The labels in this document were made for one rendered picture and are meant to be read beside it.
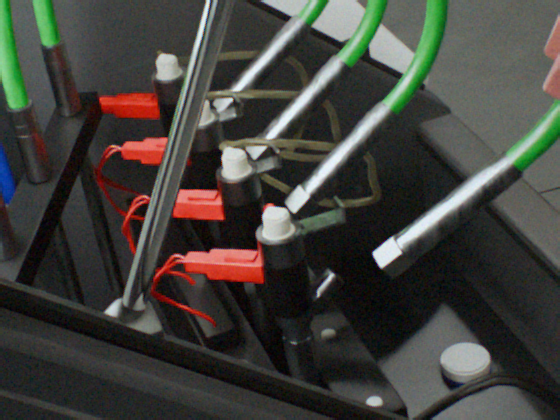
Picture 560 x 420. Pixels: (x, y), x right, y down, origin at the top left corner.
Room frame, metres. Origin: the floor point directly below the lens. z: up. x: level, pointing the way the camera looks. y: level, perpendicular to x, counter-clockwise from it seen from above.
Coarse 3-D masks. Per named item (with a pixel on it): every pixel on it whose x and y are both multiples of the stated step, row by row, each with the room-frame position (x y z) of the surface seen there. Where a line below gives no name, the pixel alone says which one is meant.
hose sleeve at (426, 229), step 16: (496, 160) 0.62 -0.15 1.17; (480, 176) 0.62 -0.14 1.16; (496, 176) 0.62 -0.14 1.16; (512, 176) 0.61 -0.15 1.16; (464, 192) 0.62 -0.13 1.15; (480, 192) 0.62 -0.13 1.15; (496, 192) 0.61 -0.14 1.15; (432, 208) 0.63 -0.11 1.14; (448, 208) 0.62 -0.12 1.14; (464, 208) 0.62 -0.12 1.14; (480, 208) 0.62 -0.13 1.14; (416, 224) 0.62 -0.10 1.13; (432, 224) 0.62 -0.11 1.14; (448, 224) 0.62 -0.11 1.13; (400, 240) 0.62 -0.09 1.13; (416, 240) 0.62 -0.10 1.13; (432, 240) 0.62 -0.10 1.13; (416, 256) 0.62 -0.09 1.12
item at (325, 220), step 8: (312, 216) 0.70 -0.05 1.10; (320, 216) 0.70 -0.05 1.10; (328, 216) 0.69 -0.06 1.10; (336, 216) 0.69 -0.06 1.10; (304, 224) 0.69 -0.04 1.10; (312, 224) 0.69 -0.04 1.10; (320, 224) 0.69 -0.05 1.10; (328, 224) 0.69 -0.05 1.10; (336, 224) 0.69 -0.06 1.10; (304, 232) 0.68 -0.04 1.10; (312, 232) 0.68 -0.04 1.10
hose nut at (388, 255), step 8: (392, 240) 0.63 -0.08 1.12; (384, 248) 0.62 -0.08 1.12; (392, 248) 0.62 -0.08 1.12; (376, 256) 0.62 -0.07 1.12; (384, 256) 0.62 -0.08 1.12; (392, 256) 0.62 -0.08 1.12; (400, 256) 0.62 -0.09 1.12; (384, 264) 0.62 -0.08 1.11; (392, 264) 0.62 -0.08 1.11; (400, 264) 0.62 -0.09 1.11; (408, 264) 0.62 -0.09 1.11; (392, 272) 0.62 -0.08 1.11; (400, 272) 0.62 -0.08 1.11
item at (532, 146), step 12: (552, 108) 0.62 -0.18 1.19; (540, 120) 0.62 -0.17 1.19; (552, 120) 0.62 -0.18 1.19; (540, 132) 0.62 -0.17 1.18; (552, 132) 0.61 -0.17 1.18; (516, 144) 0.62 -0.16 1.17; (528, 144) 0.62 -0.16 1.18; (540, 144) 0.61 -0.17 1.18; (552, 144) 0.62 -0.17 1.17; (516, 156) 0.62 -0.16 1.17; (528, 156) 0.61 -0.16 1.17; (540, 156) 0.62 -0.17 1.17
